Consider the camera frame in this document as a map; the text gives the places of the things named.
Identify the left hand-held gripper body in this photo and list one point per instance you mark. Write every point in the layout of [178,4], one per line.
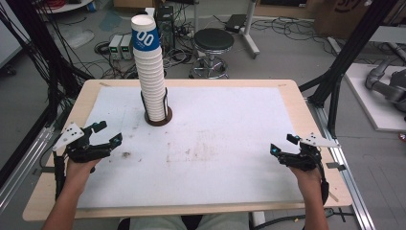
[81,151]

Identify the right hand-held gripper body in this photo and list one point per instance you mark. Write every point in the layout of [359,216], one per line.
[303,159]

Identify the stack of white paper cups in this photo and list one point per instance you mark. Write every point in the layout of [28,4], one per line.
[150,83]

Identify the blue label paper cup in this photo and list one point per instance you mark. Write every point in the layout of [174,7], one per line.
[145,40]

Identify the person's left hand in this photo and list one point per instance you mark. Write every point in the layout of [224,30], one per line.
[78,172]

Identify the person's right hand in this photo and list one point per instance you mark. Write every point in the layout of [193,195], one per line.
[308,180]

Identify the wooden table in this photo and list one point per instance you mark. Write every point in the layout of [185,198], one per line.
[312,105]

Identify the white table mat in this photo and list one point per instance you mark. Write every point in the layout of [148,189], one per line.
[207,166]

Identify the grey power supply unit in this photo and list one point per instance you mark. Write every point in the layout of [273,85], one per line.
[126,48]
[115,48]

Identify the white floor board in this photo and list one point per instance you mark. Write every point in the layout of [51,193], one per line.
[373,108]

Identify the person's legs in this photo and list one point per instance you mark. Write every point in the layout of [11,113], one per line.
[191,222]

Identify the white metal stand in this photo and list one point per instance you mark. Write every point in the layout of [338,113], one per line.
[250,35]

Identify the black computer tower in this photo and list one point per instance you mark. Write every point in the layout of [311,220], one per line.
[166,25]

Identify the black round stool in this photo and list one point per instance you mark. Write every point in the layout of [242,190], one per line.
[214,40]

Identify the black flat device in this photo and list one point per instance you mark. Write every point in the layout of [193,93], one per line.
[236,23]

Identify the cardboard box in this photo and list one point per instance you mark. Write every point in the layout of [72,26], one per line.
[341,17]

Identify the aluminium rail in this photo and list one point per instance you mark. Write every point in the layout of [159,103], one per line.
[22,172]
[346,166]

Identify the black metal frame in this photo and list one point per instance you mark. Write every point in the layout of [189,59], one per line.
[348,54]

